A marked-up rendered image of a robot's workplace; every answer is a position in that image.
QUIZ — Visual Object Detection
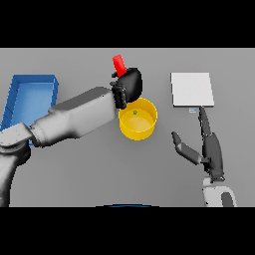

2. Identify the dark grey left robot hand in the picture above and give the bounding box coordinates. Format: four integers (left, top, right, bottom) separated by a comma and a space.
110, 67, 144, 111

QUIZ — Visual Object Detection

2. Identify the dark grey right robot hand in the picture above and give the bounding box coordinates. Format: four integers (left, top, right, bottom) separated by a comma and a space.
170, 106, 226, 183

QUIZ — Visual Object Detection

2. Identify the yellow bowl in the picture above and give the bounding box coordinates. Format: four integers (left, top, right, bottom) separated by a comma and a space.
118, 97, 158, 141

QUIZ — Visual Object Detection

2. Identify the pale square measuring scale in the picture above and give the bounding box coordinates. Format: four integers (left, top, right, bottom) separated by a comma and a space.
170, 72, 215, 114

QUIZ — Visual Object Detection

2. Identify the blue tray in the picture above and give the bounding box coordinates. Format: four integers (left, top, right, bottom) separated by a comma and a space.
0, 74, 60, 146

